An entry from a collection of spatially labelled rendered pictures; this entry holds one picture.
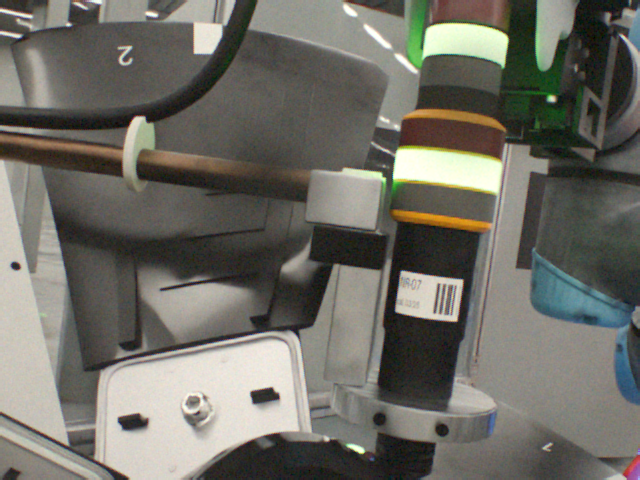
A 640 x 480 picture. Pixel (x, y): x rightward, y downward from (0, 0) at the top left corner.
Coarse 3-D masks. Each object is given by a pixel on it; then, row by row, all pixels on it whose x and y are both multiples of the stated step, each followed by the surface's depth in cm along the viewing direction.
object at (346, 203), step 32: (320, 192) 30; (352, 192) 30; (320, 224) 30; (352, 224) 30; (320, 256) 29; (352, 256) 29; (384, 256) 30; (352, 288) 30; (352, 320) 30; (352, 352) 30; (352, 384) 30; (352, 416) 29; (384, 416) 28; (416, 416) 28; (448, 416) 28; (480, 416) 28
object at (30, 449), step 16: (0, 416) 21; (0, 432) 21; (16, 432) 21; (32, 432) 21; (0, 448) 21; (16, 448) 21; (32, 448) 21; (48, 448) 21; (0, 464) 21; (16, 464) 21; (32, 464) 21; (48, 464) 21; (64, 464) 21; (80, 464) 22
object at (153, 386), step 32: (192, 352) 32; (224, 352) 31; (256, 352) 31; (288, 352) 31; (128, 384) 31; (160, 384) 31; (192, 384) 31; (224, 384) 31; (256, 384) 30; (288, 384) 30; (160, 416) 30; (224, 416) 30; (256, 416) 30; (288, 416) 29; (96, 448) 30; (128, 448) 30; (160, 448) 29; (192, 448) 29; (224, 448) 29
